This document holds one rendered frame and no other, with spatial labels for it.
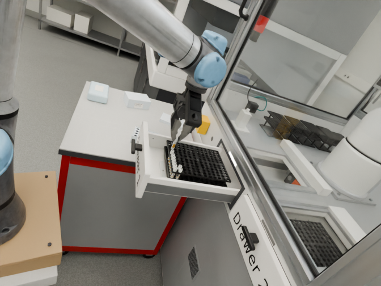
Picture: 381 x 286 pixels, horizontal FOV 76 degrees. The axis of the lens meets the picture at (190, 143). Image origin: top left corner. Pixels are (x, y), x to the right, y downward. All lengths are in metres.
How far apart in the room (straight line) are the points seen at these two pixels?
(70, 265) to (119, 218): 0.42
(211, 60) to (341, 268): 0.48
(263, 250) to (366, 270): 0.25
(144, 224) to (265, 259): 0.75
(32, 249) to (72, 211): 0.59
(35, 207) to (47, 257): 0.14
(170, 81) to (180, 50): 1.09
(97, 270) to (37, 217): 0.89
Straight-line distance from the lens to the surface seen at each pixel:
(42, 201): 0.76
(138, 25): 0.48
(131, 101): 1.34
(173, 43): 0.51
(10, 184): 0.63
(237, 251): 0.87
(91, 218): 1.29
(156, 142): 0.97
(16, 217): 0.68
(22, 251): 0.68
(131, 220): 1.30
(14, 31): 0.60
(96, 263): 1.59
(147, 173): 0.72
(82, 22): 4.65
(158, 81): 1.59
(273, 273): 0.72
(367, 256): 0.58
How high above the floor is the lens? 1.39
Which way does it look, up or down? 30 degrees down
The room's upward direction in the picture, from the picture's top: 25 degrees clockwise
